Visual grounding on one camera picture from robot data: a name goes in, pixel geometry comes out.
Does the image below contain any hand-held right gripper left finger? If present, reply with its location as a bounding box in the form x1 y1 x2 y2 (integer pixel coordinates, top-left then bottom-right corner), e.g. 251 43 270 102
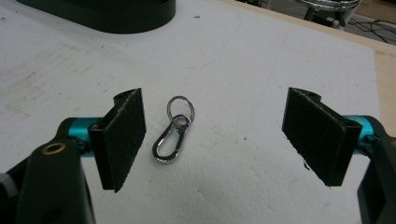
57 87 148 193

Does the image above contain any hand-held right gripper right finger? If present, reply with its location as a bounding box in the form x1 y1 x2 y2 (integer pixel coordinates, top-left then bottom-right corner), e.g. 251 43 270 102
281 87 387 188

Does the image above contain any silver keychain carabiner clip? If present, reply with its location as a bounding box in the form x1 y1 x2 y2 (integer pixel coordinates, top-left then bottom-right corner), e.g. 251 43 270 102
151 95 195 165

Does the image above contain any white foam board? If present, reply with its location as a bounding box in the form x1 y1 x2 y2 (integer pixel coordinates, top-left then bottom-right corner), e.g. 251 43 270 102
0 0 381 224

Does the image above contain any metal stand base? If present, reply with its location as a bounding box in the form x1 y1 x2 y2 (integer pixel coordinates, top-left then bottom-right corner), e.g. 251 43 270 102
294 0 362 29

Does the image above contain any black oval container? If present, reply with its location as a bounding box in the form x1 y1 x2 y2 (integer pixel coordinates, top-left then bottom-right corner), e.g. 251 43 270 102
16 0 177 35

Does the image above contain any black cable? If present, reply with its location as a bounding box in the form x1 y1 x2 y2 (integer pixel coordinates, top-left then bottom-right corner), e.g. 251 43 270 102
347 18 396 45

